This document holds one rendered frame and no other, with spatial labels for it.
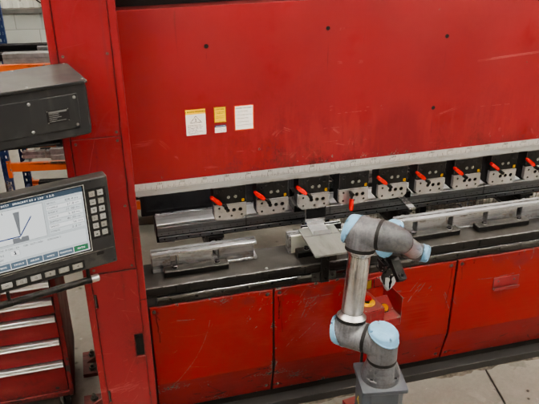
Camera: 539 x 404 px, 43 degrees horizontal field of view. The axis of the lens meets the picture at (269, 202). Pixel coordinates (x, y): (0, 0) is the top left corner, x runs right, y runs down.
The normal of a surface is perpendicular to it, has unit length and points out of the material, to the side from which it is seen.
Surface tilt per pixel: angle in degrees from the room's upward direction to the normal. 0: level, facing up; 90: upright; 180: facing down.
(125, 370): 90
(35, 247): 90
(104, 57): 90
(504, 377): 0
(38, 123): 90
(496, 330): 104
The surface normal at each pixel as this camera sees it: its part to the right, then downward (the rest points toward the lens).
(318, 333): 0.25, 0.43
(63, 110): 0.51, 0.39
